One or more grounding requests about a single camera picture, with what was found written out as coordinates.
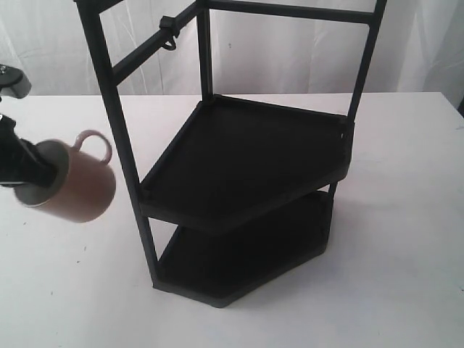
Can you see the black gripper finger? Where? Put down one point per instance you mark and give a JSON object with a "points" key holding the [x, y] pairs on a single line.
{"points": [[38, 174], [36, 158]]}

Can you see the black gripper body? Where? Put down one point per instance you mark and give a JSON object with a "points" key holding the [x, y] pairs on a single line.
{"points": [[12, 153]]}

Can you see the pink ceramic mug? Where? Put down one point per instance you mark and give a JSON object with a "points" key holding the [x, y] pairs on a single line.
{"points": [[84, 186]]}

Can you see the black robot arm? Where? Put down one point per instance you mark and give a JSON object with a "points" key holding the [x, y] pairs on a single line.
{"points": [[15, 84]]}

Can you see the black plastic cable clip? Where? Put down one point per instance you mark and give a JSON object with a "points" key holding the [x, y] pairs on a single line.
{"points": [[169, 25]]}

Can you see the black two-tier corner shelf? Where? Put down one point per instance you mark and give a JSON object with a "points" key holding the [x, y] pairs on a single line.
{"points": [[245, 190]]}

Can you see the white background curtain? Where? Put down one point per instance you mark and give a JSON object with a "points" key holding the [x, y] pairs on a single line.
{"points": [[419, 48]]}

